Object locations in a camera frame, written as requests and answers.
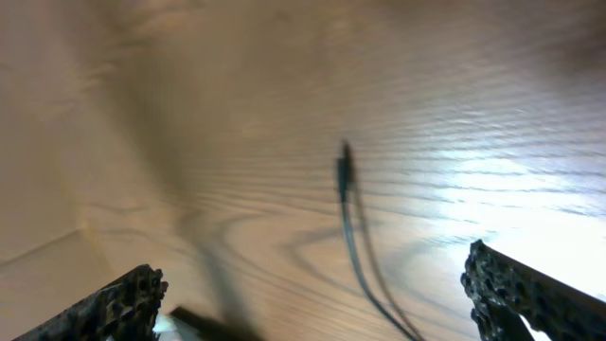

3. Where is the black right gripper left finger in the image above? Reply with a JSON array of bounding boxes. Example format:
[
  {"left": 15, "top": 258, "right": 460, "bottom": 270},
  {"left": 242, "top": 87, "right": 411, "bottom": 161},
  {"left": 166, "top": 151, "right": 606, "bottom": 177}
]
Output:
[{"left": 14, "top": 264, "right": 169, "bottom": 341}]

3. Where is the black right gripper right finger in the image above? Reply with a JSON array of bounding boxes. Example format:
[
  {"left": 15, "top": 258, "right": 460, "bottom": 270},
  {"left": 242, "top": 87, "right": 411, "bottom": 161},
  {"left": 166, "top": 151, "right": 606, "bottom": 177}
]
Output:
[{"left": 460, "top": 240, "right": 605, "bottom": 341}]

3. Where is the black USB charging cable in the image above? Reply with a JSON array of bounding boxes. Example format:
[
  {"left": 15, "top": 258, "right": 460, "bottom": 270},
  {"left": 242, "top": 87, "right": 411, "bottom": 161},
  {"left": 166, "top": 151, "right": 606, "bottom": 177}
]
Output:
[{"left": 334, "top": 139, "right": 427, "bottom": 341}]

